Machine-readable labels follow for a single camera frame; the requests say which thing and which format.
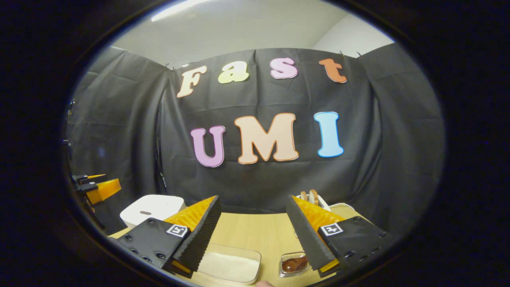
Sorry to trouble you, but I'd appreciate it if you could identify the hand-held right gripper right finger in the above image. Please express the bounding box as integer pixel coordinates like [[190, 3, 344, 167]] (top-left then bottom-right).
[[286, 195, 393, 278]]

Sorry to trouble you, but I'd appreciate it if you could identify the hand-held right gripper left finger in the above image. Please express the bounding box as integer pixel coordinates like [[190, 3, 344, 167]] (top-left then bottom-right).
[[117, 195, 222, 279]]

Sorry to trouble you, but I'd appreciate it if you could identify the clear chopstick holder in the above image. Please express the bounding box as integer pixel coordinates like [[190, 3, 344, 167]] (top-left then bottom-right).
[[279, 252, 310, 278]]

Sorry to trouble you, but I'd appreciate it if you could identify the brown wooden spoon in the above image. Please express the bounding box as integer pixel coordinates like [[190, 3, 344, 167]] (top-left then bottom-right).
[[281, 257, 309, 273]]

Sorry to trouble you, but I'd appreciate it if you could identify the black backdrop cloth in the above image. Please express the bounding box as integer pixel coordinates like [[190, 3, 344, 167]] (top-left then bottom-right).
[[64, 42, 446, 236]]

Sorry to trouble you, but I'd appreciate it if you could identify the clear box of rice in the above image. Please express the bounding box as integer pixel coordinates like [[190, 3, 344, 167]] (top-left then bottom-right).
[[195, 243, 262, 285]]

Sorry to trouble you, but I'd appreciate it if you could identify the white toaster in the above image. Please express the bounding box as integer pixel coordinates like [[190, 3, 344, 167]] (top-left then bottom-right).
[[295, 193, 332, 212]]

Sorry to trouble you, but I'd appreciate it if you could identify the white rice cooker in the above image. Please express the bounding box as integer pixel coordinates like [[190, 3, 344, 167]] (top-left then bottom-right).
[[120, 194, 186, 229]]

